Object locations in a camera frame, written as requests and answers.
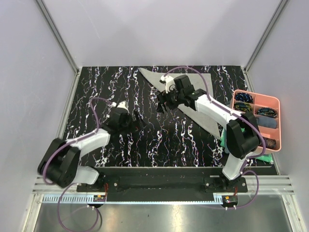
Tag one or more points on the yellow patterned napkin roll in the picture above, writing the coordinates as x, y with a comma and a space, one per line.
243, 107

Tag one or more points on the black marble pattern mat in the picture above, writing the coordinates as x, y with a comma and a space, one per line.
171, 139

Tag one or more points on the grey cloth napkin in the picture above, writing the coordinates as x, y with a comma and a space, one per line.
203, 114

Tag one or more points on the grey-blue folded napkin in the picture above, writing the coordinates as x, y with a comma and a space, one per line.
267, 122

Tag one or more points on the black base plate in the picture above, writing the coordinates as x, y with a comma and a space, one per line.
163, 184

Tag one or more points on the blue-orange patterned napkin roll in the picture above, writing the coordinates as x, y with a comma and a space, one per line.
268, 112

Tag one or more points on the dark brown napkin roll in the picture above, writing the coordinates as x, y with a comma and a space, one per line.
270, 143

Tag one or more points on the stack of coloured cloths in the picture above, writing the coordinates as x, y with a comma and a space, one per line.
265, 157

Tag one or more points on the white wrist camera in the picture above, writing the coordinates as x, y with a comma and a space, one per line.
169, 83
122, 104

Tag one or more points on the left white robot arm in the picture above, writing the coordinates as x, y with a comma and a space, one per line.
60, 164

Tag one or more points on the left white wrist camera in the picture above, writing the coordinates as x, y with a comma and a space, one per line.
122, 104

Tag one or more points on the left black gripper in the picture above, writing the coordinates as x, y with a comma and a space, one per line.
137, 116

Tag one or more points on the pink divided tray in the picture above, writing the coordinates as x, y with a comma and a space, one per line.
259, 101

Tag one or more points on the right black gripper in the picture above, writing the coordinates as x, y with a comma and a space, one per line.
163, 97

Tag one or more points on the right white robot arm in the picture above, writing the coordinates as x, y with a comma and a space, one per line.
242, 135

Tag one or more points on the blue patterned napkin roll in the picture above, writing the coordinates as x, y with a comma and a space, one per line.
244, 97

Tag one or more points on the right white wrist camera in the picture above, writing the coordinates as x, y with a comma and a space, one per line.
169, 83

